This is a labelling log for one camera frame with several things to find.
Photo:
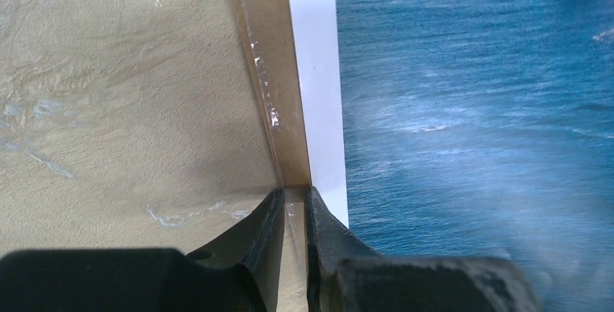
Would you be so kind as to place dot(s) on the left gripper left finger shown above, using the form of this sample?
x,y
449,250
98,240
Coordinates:
x,y
236,271

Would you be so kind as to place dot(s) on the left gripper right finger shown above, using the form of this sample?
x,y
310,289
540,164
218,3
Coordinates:
x,y
345,274

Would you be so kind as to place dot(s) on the seascape photo print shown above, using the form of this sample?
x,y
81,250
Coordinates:
x,y
468,128

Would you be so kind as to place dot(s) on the brown cardboard backing board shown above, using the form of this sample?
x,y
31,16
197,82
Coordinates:
x,y
267,35

